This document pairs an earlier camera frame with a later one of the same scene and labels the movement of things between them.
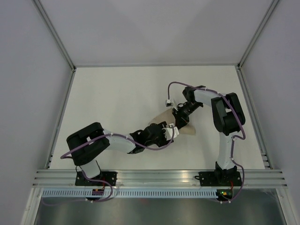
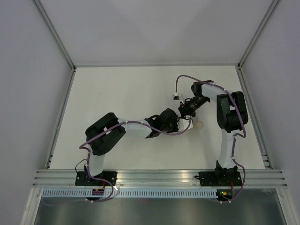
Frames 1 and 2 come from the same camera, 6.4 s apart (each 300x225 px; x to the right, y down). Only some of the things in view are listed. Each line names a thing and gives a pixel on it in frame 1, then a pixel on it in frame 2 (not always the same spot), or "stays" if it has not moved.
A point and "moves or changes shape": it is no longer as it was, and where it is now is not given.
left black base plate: [110, 177] stays
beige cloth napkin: [168, 117] moves or changes shape
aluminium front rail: [52, 178] stays
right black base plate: [219, 178] stays
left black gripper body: [161, 140] to [173, 127]
